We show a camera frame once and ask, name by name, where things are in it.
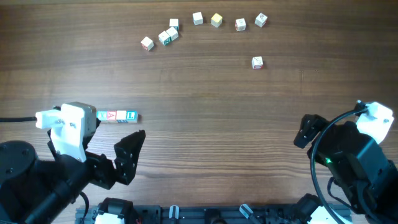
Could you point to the white Z letter block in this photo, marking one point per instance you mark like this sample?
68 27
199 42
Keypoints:
174 23

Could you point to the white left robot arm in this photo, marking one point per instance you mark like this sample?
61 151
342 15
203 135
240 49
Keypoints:
37 191

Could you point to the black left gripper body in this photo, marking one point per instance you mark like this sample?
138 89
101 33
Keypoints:
95 168

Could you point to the red M letter block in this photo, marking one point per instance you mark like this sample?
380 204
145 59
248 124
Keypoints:
147 43

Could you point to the red I letter block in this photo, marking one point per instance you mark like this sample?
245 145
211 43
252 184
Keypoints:
257 63

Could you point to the blue L letter block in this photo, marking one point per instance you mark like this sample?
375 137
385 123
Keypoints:
132 116

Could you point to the white O green block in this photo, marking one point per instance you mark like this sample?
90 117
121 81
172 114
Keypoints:
173 33

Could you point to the blue X letter block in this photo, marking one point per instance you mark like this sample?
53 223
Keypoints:
102 115

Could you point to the green N letter block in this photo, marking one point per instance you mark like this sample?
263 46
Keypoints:
164 38

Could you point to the yellow topped letter block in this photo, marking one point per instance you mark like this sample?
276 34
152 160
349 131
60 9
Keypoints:
216 20

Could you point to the red A letter block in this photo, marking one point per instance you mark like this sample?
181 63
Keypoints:
111 116

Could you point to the blue P letter block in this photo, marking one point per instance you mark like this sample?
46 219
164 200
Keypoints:
197 18

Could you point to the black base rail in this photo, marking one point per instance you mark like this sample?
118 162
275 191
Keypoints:
275 213

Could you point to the red Q letter block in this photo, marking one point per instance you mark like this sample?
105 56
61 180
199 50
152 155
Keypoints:
240 24

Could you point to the blue H letter block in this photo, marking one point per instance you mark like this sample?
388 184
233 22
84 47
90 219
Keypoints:
121 116

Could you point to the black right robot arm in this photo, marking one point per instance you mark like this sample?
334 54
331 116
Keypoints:
357 163

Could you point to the white K letter block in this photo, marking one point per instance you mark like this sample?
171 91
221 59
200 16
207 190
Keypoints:
261 20

